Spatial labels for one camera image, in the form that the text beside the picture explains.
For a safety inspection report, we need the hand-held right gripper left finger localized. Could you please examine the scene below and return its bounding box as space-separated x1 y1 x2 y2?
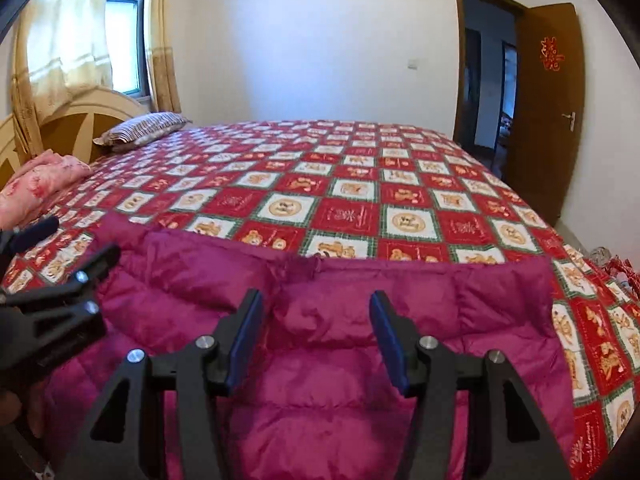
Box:
65 289 265 480

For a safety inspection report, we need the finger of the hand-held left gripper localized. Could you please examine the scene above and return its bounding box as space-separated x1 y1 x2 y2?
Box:
0 243 122 322
0 215 61 262

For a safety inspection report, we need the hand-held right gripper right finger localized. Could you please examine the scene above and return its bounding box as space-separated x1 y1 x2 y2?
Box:
368 289 571 480

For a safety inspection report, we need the magenta puffer jacket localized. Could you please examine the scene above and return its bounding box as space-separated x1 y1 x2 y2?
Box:
30 212 576 480

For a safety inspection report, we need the pile of clothes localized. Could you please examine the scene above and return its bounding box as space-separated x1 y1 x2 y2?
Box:
575 245 640 307

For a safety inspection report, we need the pink floral folded blanket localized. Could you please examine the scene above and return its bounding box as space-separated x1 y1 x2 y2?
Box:
0 149 94 234

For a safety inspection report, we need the cream wooden headboard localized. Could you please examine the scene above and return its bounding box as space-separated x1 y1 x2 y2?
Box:
0 86 152 186

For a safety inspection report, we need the striped pillow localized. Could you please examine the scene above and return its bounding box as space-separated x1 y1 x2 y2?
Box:
93 112 194 154

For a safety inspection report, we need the red checkered bear bed sheet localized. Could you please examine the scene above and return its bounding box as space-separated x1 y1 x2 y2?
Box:
0 119 640 480

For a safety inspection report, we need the wide beige floral curtain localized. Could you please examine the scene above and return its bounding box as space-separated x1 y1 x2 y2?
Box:
10 0 114 157

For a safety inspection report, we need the window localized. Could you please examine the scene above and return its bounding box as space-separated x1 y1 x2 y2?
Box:
105 0 151 99

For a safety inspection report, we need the narrow beige floral curtain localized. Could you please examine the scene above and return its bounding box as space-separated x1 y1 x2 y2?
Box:
144 0 182 114

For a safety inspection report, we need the brown wooden door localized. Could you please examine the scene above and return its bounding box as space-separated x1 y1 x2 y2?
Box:
500 2 586 229

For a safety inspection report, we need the red paper door decoration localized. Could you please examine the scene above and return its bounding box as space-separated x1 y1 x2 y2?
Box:
537 36 561 72

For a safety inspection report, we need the dark wooden door frame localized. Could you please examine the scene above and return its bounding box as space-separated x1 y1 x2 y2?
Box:
452 0 529 161

